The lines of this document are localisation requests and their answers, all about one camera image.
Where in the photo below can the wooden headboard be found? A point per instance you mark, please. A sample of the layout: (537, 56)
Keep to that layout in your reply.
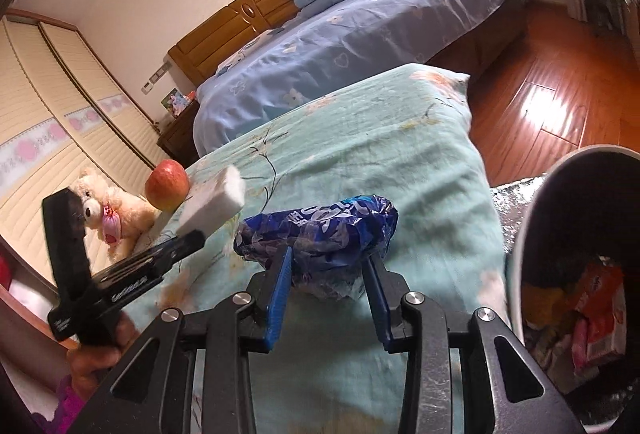
(199, 53)

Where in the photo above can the cream sliding closet doors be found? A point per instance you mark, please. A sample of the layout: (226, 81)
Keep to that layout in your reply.
(61, 112)

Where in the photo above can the picture frame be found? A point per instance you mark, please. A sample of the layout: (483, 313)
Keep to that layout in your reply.
(175, 102)

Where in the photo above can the blue plastic bag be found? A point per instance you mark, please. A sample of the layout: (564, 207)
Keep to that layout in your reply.
(328, 243)

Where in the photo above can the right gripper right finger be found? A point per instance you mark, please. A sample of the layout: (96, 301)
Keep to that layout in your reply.
(503, 388)

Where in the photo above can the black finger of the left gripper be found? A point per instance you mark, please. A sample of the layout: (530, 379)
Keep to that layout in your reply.
(134, 276)

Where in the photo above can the white tissue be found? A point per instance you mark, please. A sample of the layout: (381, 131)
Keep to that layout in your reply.
(213, 203)

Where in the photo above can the blue bed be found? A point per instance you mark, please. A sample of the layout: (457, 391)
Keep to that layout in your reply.
(310, 57)

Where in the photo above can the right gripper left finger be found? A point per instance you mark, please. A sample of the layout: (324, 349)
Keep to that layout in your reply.
(150, 389)

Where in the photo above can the person's left hand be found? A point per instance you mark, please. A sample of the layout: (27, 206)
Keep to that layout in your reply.
(87, 361)

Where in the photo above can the black trash bin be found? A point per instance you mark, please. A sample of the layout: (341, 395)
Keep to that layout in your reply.
(574, 284)

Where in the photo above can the teal floral bedsheet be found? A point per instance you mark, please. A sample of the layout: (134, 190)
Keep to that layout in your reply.
(385, 165)

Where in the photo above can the red yellow apple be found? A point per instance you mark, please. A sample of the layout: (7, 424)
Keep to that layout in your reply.
(167, 186)

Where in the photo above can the red snack bag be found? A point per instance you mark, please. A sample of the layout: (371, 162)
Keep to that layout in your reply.
(600, 332)

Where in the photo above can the dark wooden nightstand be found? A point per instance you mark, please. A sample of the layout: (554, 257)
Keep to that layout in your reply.
(177, 140)

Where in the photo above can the cream teddy bear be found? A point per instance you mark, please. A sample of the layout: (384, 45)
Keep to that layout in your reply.
(119, 218)

